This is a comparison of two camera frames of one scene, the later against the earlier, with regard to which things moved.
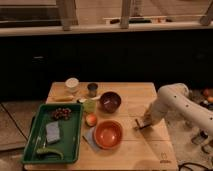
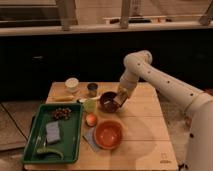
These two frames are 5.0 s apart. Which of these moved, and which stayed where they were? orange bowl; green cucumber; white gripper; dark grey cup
Moved: white gripper
Stayed: orange bowl; dark grey cup; green cucumber
